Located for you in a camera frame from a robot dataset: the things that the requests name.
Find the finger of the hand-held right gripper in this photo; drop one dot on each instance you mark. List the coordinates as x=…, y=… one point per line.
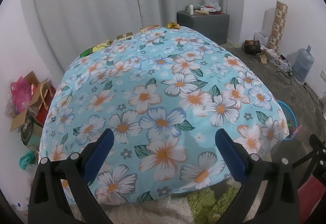
x=315, y=143

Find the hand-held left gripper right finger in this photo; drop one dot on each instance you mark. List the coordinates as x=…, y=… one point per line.
x=230, y=156

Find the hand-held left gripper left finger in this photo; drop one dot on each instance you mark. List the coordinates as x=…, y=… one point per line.
x=99, y=156

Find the blue plastic waste basket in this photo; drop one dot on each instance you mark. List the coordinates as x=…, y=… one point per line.
x=289, y=114

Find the green shaggy rug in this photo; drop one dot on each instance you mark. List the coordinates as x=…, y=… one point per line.
x=211, y=201

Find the dark red cloth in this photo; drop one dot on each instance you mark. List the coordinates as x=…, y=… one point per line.
x=312, y=196

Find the red gift bag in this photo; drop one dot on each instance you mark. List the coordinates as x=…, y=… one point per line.
x=44, y=114

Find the teal plastic item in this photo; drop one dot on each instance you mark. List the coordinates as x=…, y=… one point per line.
x=26, y=159

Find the metal pot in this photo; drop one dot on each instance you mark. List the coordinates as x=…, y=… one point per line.
x=26, y=132

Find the blue water jug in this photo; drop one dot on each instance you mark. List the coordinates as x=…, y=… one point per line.
x=301, y=66

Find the white shaggy rug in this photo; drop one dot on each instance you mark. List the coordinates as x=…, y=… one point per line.
x=165, y=211

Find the brown cardboard box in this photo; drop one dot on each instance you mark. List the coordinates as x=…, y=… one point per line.
x=17, y=122

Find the white printed bag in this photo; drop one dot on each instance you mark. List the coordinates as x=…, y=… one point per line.
x=275, y=57

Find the floral light blue tablecloth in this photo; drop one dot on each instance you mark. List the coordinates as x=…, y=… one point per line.
x=152, y=73

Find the pink mesh bag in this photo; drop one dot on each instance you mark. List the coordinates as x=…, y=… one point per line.
x=20, y=91

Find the small green wrapper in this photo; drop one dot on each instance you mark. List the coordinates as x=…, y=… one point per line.
x=86, y=52

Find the gold candy wrapper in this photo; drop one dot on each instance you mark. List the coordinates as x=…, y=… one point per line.
x=101, y=45

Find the dark square box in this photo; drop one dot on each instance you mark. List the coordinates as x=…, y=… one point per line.
x=252, y=46

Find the clear plastic bag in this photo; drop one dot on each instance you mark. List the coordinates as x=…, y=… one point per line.
x=261, y=37

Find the small gold green box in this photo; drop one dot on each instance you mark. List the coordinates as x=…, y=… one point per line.
x=124, y=36

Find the grey cabinet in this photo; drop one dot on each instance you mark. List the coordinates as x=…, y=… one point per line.
x=203, y=25

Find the crumpled gold wrapper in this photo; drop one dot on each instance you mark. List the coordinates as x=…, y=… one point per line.
x=173, y=25

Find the cream flat box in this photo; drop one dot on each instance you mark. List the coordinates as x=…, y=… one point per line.
x=203, y=11

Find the white plastic bag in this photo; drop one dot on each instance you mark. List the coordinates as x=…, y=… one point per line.
x=212, y=3

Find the white wall socket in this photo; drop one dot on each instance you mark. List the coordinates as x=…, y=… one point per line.
x=323, y=74

